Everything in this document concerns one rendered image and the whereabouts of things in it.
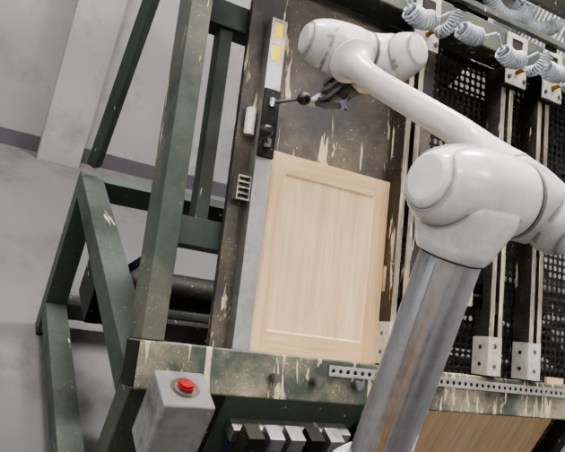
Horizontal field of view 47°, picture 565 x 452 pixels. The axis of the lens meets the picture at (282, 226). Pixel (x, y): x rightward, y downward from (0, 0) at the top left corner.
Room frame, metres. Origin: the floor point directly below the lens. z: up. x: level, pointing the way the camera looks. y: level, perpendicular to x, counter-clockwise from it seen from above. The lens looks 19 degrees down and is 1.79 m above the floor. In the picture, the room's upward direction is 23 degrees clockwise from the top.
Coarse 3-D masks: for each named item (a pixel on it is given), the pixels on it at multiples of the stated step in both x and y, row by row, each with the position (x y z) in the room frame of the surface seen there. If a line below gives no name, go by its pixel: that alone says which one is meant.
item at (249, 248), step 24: (264, 48) 1.93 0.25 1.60; (264, 72) 1.87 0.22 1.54; (264, 168) 1.74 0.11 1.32; (264, 192) 1.71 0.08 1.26; (264, 216) 1.68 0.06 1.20; (240, 240) 1.64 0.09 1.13; (240, 264) 1.60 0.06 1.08; (240, 288) 1.56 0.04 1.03; (240, 312) 1.53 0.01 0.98; (240, 336) 1.51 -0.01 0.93
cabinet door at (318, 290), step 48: (288, 192) 1.78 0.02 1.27; (336, 192) 1.88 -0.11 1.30; (384, 192) 1.98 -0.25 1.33; (288, 240) 1.72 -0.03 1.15; (336, 240) 1.82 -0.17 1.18; (384, 240) 1.92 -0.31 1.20; (288, 288) 1.67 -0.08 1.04; (336, 288) 1.76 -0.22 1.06; (288, 336) 1.61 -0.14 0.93; (336, 336) 1.70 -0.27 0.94
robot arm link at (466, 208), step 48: (432, 192) 0.92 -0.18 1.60; (480, 192) 0.93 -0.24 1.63; (528, 192) 0.98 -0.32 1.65; (432, 240) 0.95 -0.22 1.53; (480, 240) 0.93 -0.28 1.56; (432, 288) 0.94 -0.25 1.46; (432, 336) 0.93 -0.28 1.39; (384, 384) 0.93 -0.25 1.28; (432, 384) 0.93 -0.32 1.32; (384, 432) 0.90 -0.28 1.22
